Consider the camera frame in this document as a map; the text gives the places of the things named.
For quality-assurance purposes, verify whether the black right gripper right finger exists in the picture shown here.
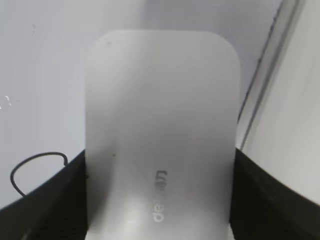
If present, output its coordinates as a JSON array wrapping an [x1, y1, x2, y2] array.
[[229, 149, 320, 240]]

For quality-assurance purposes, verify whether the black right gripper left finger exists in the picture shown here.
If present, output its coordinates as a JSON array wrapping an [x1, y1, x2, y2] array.
[[0, 151, 89, 240]]

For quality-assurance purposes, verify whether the white rectangular whiteboard eraser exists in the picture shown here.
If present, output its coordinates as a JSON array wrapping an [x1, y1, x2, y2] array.
[[85, 29, 241, 240]]

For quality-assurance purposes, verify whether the white whiteboard with aluminium frame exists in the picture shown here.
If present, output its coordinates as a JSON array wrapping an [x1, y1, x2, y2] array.
[[0, 0, 306, 208]]

